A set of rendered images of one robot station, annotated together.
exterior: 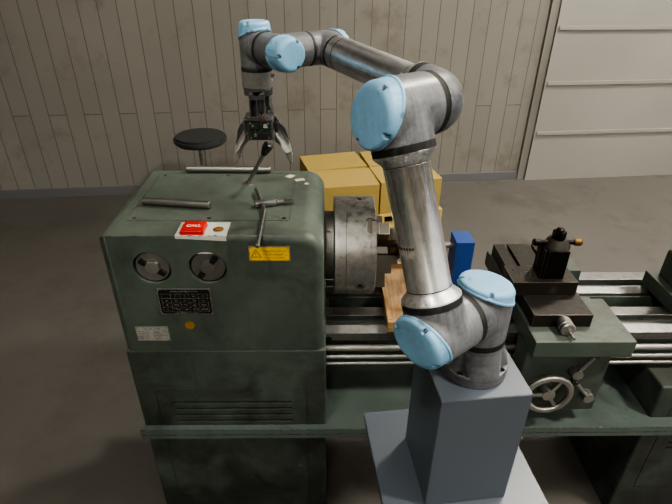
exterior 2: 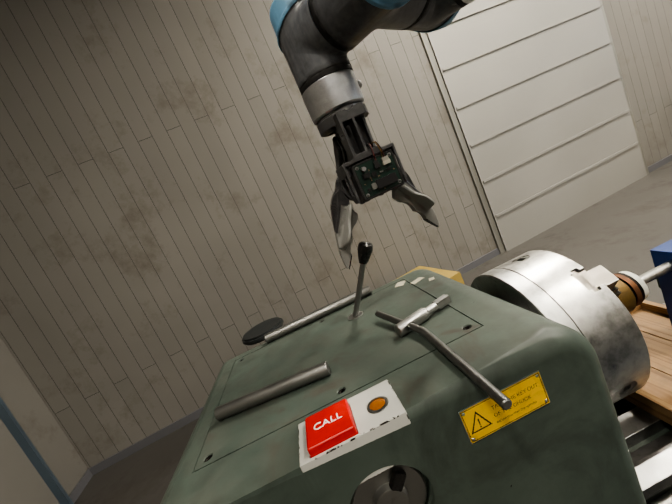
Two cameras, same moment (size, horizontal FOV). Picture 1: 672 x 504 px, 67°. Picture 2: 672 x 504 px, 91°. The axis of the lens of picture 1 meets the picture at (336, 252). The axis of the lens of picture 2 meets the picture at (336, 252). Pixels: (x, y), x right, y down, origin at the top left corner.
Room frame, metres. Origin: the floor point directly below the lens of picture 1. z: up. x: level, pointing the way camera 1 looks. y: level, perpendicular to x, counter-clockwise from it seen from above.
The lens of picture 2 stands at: (0.81, 0.30, 1.51)
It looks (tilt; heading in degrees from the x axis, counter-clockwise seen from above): 9 degrees down; 357
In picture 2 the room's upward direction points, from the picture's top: 24 degrees counter-clockwise
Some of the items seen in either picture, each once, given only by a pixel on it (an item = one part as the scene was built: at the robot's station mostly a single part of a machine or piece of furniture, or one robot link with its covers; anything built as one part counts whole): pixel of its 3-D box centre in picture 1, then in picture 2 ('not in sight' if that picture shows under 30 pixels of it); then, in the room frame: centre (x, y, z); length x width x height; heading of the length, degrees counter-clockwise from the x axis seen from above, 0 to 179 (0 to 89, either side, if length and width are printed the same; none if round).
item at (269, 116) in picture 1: (259, 113); (359, 157); (1.27, 0.20, 1.54); 0.09 x 0.08 x 0.12; 1
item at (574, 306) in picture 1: (537, 281); not in sight; (1.42, -0.68, 0.95); 0.43 x 0.18 x 0.04; 1
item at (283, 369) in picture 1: (247, 393); not in sight; (1.40, 0.33, 0.43); 0.60 x 0.48 x 0.86; 91
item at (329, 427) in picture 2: (194, 229); (330, 428); (1.19, 0.38, 1.26); 0.06 x 0.06 x 0.02; 1
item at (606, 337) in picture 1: (550, 297); not in sight; (1.40, -0.73, 0.89); 0.53 x 0.30 x 0.06; 1
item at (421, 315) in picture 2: (274, 202); (423, 314); (1.34, 0.18, 1.27); 0.12 x 0.02 x 0.02; 107
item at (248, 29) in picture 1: (256, 45); (311, 41); (1.28, 0.19, 1.70); 0.09 x 0.08 x 0.11; 38
